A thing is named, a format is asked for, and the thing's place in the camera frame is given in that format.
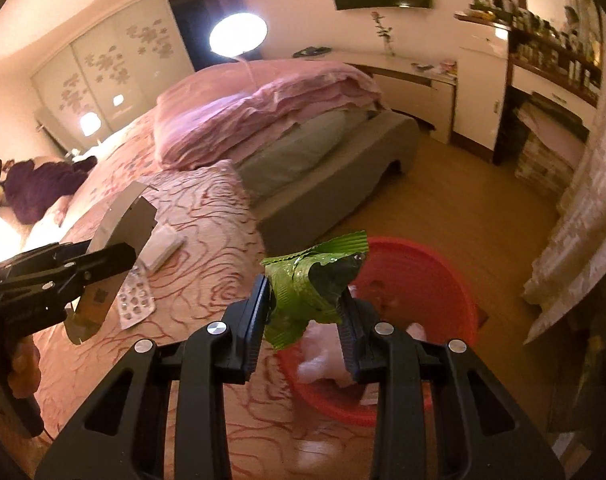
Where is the white low tv cabinet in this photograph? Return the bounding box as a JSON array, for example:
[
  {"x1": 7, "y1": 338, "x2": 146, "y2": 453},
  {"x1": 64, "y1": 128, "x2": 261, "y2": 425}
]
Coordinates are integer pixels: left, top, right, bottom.
[{"x1": 306, "y1": 50, "x2": 457, "y2": 144}]

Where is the white tissue pack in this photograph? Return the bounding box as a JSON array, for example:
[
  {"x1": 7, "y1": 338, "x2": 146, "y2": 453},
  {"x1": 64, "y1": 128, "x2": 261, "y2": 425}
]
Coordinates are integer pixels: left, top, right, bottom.
[{"x1": 138, "y1": 224, "x2": 186, "y2": 274}]

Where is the white tall cabinet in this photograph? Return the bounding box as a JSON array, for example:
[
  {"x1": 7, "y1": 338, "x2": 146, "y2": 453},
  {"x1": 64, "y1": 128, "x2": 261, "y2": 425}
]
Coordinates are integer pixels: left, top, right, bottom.
[{"x1": 453, "y1": 21, "x2": 508, "y2": 162}]

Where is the grey bed frame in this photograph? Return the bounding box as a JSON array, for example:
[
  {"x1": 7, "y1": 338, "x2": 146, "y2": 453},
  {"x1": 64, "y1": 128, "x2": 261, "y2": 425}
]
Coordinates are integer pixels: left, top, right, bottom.
[{"x1": 238, "y1": 110, "x2": 420, "y2": 256}]

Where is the green foil wrapper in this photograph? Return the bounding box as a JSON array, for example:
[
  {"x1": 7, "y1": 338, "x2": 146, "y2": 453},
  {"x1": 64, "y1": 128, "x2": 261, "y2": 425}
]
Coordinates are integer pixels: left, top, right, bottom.
[{"x1": 262, "y1": 231, "x2": 369, "y2": 351}]

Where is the silver foil package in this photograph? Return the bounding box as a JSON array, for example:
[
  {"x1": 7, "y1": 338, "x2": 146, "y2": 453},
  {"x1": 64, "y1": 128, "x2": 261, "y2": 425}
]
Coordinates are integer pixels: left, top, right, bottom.
[{"x1": 64, "y1": 181, "x2": 157, "y2": 344}]

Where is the clear plastic bag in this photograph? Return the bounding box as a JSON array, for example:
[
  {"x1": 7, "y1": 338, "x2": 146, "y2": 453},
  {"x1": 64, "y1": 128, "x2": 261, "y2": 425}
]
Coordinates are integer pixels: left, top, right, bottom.
[{"x1": 297, "y1": 321, "x2": 355, "y2": 388}]

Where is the pink lace curtain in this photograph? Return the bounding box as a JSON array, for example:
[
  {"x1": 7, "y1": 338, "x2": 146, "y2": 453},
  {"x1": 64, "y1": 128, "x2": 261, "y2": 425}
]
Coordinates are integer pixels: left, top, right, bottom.
[{"x1": 520, "y1": 8, "x2": 606, "y2": 346}]

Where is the rose in glass vase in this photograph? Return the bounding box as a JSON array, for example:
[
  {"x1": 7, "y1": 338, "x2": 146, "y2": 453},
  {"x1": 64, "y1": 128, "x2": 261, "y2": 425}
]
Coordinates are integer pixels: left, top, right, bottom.
[{"x1": 370, "y1": 11, "x2": 395, "y2": 58}]

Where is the plaid covered dresser stool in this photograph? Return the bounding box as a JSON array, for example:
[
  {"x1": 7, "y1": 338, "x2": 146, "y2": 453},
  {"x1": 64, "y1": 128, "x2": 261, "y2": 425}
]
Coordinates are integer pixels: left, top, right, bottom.
[{"x1": 515, "y1": 92, "x2": 590, "y2": 204}]

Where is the folded pink quilt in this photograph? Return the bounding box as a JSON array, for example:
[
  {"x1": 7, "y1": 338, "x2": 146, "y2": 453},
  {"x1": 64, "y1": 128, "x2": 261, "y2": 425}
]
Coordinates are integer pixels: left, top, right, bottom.
[{"x1": 153, "y1": 58, "x2": 382, "y2": 169}]

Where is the red plastic mesh trash basket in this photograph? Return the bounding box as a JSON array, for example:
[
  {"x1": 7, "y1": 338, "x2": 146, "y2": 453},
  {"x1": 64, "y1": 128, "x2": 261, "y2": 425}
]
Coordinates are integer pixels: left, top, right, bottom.
[{"x1": 277, "y1": 236, "x2": 480, "y2": 427}]

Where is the white sliding door wardrobe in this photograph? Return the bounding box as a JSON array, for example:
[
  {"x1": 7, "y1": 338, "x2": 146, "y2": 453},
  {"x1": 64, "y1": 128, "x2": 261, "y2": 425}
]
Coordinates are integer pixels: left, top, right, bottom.
[{"x1": 32, "y1": 0, "x2": 193, "y2": 151}]

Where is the purple garment on bed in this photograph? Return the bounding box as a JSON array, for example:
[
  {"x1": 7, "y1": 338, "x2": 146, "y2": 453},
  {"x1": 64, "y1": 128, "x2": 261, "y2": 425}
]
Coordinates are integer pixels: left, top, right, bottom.
[{"x1": 0, "y1": 156, "x2": 98, "y2": 226}]

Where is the dresser with cosmetics shelf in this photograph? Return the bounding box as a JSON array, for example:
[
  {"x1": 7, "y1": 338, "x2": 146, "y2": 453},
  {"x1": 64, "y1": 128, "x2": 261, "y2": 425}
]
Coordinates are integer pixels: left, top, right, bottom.
[{"x1": 454, "y1": 0, "x2": 602, "y2": 162}]

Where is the round ring lamp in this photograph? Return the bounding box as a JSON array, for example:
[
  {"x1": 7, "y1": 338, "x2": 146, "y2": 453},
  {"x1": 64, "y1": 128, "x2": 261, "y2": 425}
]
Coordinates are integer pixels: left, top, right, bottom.
[{"x1": 209, "y1": 12, "x2": 268, "y2": 58}]

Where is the rose pattern bedspread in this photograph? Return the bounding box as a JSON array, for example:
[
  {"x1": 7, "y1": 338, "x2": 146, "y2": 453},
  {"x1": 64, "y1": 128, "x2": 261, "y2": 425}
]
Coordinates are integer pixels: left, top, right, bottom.
[{"x1": 22, "y1": 104, "x2": 385, "y2": 480}]

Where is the pill blister pack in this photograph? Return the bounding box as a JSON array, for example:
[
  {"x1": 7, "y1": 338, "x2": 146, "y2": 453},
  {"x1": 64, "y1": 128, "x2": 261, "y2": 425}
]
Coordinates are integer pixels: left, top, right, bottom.
[{"x1": 116, "y1": 263, "x2": 155, "y2": 330}]

